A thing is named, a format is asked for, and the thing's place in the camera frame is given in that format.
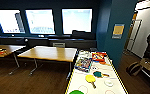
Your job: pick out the white flat box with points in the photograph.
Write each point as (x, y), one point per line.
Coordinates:
(84, 54)

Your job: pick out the green bowl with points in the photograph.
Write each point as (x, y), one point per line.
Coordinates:
(76, 92)

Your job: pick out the yellow ping pong paddle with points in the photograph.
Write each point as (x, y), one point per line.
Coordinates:
(90, 79)

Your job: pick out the clear plastic bowl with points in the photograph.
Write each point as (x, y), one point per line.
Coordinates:
(110, 92)
(109, 82)

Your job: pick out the dark sofa cushion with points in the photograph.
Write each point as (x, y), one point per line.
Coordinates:
(81, 34)

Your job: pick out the teal ping pong paddle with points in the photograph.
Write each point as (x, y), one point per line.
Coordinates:
(98, 74)

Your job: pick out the brown cardboard box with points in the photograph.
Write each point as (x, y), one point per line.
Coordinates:
(148, 64)

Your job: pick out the white paper sign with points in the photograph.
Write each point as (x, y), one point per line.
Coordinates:
(58, 44)

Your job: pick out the long wooden table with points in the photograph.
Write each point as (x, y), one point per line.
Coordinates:
(49, 53)

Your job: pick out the glass door with frame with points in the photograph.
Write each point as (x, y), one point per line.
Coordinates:
(135, 32)

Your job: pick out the yellow wall sign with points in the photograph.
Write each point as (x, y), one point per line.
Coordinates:
(118, 30)

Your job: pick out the yellow wooden gaming table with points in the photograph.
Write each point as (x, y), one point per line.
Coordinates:
(99, 69)

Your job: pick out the colourful game box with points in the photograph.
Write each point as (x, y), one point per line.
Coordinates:
(83, 63)

